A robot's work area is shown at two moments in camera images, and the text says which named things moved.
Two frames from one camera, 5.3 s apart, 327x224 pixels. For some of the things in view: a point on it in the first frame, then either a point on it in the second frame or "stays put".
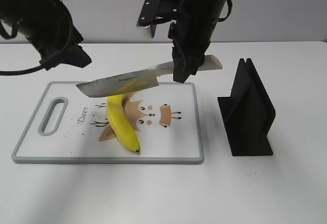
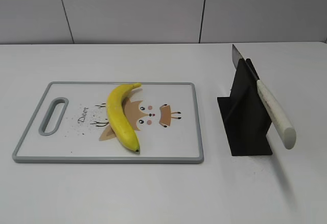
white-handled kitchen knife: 144,79 -> 286,131
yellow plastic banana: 118,122 stays put
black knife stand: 248,114 stays put
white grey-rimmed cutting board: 66,126 stays put
